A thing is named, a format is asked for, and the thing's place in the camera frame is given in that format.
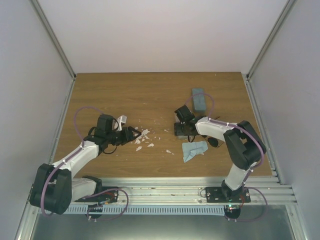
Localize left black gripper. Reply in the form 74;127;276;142
106;126;142;146

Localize teal glasses case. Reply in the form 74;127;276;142
191;88;207;114

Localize blue cleaning cloth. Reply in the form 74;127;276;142
182;141;208;163

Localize grey glasses case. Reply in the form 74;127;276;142
173;122;190;139

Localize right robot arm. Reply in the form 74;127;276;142
174;105;266;203

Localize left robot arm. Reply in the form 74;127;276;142
29;126;142;217

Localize dark round sunglasses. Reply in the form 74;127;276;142
196;117;224;148

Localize white paper scraps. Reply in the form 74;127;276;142
109;119;173;155

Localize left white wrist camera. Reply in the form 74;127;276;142
116;115;127;131

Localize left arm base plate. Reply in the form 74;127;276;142
75;186;119;204

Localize slotted cable duct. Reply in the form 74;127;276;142
37;204;226;216

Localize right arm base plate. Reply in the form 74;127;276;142
199;186;251;204

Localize aluminium frame rail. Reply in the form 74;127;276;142
101;176;297;205

